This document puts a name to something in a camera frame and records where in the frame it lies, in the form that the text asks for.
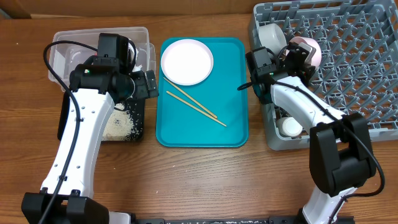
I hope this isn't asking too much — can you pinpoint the clear plastic bin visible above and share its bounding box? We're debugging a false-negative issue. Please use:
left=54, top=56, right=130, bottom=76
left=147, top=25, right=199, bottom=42
left=49, top=27, right=156, bottom=85

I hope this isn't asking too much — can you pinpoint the white cup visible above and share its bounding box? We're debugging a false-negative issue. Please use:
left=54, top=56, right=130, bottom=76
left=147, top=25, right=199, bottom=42
left=276, top=116, right=303, bottom=138

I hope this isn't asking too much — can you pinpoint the pink bowl with rice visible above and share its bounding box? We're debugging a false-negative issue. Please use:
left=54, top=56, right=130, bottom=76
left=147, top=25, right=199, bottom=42
left=290, top=36, right=322, bottom=68

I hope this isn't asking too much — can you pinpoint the grey-green bowl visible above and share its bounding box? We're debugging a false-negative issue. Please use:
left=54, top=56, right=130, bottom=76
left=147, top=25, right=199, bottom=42
left=258, top=24, right=287, bottom=55

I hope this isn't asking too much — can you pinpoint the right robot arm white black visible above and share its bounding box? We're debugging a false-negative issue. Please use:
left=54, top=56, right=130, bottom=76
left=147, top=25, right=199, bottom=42
left=239, top=42, right=385, bottom=223

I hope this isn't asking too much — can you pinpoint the teal plastic tray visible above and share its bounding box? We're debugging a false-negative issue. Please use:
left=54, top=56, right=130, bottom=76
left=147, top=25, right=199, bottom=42
left=155, top=37, right=249, bottom=147

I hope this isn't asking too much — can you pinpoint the white tissue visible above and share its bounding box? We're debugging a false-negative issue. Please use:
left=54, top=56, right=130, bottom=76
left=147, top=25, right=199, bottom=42
left=127, top=39, right=142, bottom=73

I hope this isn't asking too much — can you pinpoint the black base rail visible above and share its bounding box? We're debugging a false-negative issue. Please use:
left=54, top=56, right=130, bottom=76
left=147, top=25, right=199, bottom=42
left=108, top=211, right=355, bottom=224

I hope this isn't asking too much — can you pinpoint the wooden chopstick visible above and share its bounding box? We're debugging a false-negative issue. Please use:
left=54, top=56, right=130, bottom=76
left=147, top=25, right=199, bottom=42
left=163, top=77, right=218, bottom=119
left=166, top=91, right=227, bottom=127

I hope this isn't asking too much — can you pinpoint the grey dishwasher rack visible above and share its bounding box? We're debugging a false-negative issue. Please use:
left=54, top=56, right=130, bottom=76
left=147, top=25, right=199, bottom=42
left=248, top=0, right=397, bottom=141

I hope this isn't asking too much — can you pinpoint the large pink plate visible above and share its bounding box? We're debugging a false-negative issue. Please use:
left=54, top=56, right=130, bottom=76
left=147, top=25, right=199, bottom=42
left=160, top=39, right=214, bottom=86

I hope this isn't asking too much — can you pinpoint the spilled rice pile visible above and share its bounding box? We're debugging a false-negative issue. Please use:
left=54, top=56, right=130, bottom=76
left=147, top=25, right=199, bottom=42
left=102, top=101, right=144, bottom=141

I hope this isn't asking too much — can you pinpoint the black tray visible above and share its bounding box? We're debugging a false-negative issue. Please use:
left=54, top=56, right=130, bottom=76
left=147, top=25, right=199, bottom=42
left=61, top=88, right=145, bottom=145

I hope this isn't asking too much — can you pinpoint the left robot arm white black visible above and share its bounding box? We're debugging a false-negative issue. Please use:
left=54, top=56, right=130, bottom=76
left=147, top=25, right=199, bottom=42
left=21, top=33, right=159, bottom=223

